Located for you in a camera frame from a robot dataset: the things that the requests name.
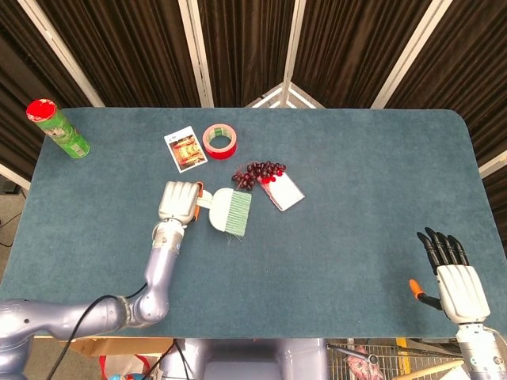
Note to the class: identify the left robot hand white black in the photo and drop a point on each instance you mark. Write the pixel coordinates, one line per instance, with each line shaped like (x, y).
(178, 202)

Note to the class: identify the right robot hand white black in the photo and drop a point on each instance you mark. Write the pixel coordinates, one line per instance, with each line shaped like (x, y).
(461, 293)

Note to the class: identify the white brush green bristles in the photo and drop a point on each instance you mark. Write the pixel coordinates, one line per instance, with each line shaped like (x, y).
(233, 211)

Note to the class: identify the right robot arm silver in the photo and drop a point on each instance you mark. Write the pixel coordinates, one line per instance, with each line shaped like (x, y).
(477, 352)

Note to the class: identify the lavender robot base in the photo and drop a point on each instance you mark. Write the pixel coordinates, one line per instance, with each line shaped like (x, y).
(245, 360)

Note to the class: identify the picture card white border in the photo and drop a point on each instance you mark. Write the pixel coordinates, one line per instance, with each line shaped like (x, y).
(186, 150)

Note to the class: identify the red tape roll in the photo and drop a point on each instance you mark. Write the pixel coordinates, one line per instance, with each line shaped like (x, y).
(222, 152)

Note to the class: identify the wooden stick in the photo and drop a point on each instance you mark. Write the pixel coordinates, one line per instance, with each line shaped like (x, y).
(435, 368)

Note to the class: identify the dark red grape bunch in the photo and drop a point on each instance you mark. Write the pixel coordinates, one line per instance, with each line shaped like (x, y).
(253, 172)

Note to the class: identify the white badge holder red clip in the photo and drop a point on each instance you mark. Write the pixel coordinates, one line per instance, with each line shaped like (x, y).
(285, 194)

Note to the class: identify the metal tube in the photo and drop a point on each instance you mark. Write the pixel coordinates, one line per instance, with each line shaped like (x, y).
(370, 359)

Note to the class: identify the red patterned packet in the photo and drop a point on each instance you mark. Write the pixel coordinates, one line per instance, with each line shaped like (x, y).
(360, 366)

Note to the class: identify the green can red lid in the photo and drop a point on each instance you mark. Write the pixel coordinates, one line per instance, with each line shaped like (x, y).
(63, 132)

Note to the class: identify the blue felt table mat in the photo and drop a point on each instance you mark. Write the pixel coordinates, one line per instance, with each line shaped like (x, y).
(317, 257)

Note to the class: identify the brown cardboard box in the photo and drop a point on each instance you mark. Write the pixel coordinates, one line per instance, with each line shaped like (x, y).
(126, 346)

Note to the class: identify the dark brown curtain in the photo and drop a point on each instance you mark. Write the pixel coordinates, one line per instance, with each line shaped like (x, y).
(467, 59)
(348, 47)
(24, 71)
(126, 51)
(245, 47)

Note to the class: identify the red white bag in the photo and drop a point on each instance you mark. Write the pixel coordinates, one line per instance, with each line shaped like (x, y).
(123, 364)

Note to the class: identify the white screen frame post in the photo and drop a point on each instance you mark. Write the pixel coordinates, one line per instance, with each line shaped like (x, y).
(293, 51)
(493, 164)
(14, 177)
(408, 51)
(197, 51)
(59, 51)

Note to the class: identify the white screen base frame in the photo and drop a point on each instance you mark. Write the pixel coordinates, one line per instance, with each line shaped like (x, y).
(301, 97)

